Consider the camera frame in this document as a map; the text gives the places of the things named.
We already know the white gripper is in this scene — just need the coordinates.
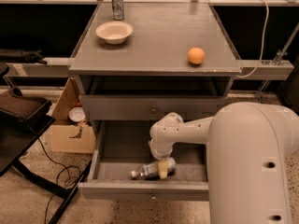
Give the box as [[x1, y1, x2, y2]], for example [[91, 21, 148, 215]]
[[149, 140, 173, 179]]

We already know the clear blue plastic bottle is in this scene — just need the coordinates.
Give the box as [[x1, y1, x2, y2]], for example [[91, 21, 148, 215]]
[[131, 157, 176, 179]]

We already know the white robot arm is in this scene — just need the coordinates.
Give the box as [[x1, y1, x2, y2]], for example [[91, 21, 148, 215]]
[[149, 102, 299, 224]]

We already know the grey open middle drawer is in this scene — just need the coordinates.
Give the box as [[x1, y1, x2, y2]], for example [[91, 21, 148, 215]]
[[78, 121, 208, 201]]

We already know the grey closed top drawer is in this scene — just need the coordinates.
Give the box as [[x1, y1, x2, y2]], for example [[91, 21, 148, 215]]
[[79, 95, 227, 120]]

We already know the grey drawer cabinet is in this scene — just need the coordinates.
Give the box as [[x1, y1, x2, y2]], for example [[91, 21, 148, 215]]
[[67, 1, 243, 133]]

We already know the cardboard box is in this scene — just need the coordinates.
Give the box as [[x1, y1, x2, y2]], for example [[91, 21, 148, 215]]
[[50, 78, 95, 153]]

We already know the white cup in box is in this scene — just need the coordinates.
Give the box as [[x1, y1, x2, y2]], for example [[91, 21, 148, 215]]
[[68, 107, 86, 122]]

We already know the orange fruit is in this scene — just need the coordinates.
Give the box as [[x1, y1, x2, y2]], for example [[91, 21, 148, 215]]
[[187, 48, 206, 64]]

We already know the white paper bowl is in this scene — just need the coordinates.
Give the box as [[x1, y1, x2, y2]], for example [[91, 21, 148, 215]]
[[95, 21, 133, 45]]

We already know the silver metal can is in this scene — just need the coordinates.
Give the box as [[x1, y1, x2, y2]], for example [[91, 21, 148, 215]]
[[112, 0, 124, 21]]

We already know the black floor cable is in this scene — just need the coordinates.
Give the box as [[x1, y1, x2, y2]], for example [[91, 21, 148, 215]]
[[36, 137, 82, 224]]

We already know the metal frame rail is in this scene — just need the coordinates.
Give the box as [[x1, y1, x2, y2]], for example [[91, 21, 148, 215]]
[[236, 60, 294, 80]]

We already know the white cable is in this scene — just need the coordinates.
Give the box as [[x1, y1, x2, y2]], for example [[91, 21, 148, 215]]
[[235, 0, 270, 79]]

